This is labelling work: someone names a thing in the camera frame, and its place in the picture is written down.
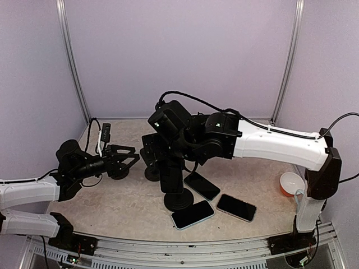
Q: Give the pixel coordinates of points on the phone lower right pink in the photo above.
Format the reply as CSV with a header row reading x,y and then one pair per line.
x,y
236,208

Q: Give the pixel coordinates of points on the right aluminium frame post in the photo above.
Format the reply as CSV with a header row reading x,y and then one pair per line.
x,y
295,34

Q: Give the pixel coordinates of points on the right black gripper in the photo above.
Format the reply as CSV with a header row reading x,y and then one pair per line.
x,y
146,142

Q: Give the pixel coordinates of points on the orange white bowl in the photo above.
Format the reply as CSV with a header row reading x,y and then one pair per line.
x,y
291,182

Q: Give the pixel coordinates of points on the phone upper left blue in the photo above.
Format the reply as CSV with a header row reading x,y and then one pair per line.
x,y
202,186

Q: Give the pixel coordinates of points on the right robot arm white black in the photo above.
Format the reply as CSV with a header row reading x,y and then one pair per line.
x,y
180,136

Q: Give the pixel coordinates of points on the left folding phone stand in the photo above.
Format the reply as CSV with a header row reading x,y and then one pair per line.
x,y
118,174

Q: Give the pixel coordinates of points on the phone blue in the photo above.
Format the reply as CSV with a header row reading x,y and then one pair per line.
x,y
192,215
202,186

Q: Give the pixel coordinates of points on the aluminium frame post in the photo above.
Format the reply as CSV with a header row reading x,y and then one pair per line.
x,y
295,34
61,10

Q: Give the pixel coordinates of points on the middle folding phone stand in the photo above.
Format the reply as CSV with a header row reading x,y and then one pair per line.
x,y
151,171

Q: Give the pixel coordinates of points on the phone lower left blue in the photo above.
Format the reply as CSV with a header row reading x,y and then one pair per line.
x,y
192,215

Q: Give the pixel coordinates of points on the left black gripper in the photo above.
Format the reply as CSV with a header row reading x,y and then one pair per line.
x,y
113,165

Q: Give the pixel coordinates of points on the light blue mug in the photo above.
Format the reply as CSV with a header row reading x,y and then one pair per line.
x,y
298,198

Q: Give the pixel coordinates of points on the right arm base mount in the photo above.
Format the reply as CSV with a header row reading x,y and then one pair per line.
x,y
290,242

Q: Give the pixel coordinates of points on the front aluminium rail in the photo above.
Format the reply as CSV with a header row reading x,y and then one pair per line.
x,y
125,253

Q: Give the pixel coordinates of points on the black pole stand clamp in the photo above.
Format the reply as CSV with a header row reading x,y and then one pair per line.
x,y
176,202

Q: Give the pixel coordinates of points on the phone black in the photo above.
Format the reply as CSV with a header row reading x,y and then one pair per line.
x,y
171,179

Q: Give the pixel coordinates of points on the left aluminium frame post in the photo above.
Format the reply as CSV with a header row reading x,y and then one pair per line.
x,y
61,10

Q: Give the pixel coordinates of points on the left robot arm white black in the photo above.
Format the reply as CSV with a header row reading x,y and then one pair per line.
x,y
60,184

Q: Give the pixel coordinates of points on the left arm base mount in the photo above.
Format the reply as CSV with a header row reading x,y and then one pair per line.
x,y
76,243

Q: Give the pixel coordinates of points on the folding phone stand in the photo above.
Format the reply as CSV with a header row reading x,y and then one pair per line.
x,y
118,174
151,171

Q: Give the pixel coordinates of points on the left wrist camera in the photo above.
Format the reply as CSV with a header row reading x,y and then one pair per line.
x,y
104,137

